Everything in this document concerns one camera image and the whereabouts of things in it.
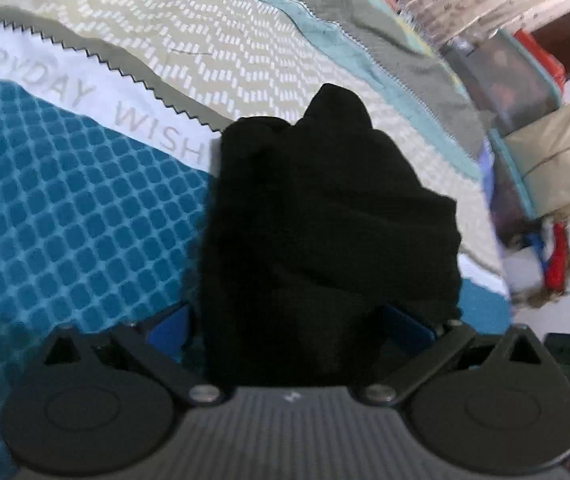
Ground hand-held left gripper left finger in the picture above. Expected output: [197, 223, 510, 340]
[40, 304, 226, 407]

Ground tan cardboard box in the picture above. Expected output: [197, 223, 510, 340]
[504, 94, 570, 222]

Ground black pants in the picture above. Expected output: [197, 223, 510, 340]
[197, 82, 463, 392]

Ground red plastic container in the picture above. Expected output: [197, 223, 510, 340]
[512, 29, 566, 83]

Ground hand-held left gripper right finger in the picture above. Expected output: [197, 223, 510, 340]
[360, 304, 550, 407]

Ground lavender mattress cover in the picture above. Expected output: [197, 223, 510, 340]
[477, 142, 498, 216]

